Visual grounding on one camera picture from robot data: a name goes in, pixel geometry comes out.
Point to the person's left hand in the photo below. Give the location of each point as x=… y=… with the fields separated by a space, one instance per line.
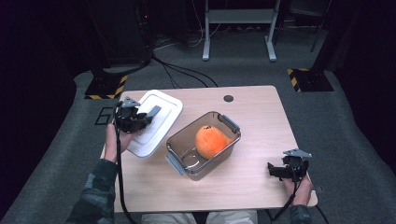
x=112 y=143

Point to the person's right leg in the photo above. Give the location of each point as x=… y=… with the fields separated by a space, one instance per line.
x=233 y=217

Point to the white metal desk frame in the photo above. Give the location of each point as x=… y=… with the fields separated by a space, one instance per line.
x=239 y=16

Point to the orange plush toy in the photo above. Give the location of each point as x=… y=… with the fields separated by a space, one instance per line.
x=211 y=141

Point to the black stand base striped edge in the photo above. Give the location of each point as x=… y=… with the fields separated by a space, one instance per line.
x=311 y=80
x=104 y=88

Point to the person's right hand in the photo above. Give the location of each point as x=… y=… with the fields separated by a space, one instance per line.
x=301 y=191

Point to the person's leg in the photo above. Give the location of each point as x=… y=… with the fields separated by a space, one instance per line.
x=233 y=217
x=169 y=218

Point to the person's left leg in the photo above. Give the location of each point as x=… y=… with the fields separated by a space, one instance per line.
x=169 y=218

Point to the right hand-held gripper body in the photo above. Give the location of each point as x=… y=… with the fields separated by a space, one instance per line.
x=295 y=166

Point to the black equipment cabinet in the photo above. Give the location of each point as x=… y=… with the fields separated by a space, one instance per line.
x=124 y=31

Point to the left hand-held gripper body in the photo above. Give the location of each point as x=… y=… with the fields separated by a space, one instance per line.
x=127 y=118

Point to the white container lid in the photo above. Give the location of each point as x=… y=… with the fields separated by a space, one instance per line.
x=158 y=121

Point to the transparent brown storage container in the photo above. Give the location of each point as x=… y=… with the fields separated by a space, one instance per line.
x=186 y=149

